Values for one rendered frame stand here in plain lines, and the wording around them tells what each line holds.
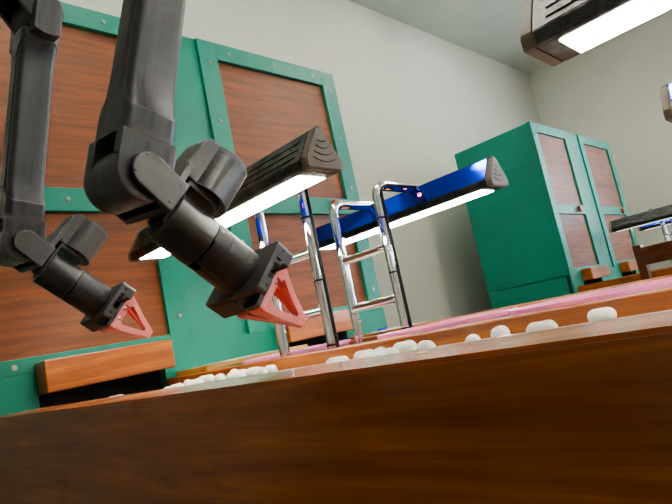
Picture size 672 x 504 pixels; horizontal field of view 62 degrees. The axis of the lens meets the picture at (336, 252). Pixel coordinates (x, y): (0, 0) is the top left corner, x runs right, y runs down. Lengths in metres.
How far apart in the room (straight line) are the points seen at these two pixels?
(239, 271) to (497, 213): 3.16
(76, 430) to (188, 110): 1.16
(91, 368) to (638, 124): 5.25
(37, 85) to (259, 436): 0.71
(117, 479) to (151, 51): 0.49
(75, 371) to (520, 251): 2.80
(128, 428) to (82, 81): 1.15
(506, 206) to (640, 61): 2.72
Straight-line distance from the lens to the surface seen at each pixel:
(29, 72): 1.03
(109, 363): 1.39
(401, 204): 1.44
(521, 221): 3.60
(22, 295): 1.43
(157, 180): 0.54
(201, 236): 0.57
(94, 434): 0.80
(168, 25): 0.64
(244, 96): 1.96
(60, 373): 1.36
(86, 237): 0.98
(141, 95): 0.58
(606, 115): 5.98
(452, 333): 0.85
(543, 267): 3.55
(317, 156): 0.86
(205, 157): 0.61
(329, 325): 1.10
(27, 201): 0.95
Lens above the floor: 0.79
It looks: 8 degrees up
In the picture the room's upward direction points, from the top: 12 degrees counter-clockwise
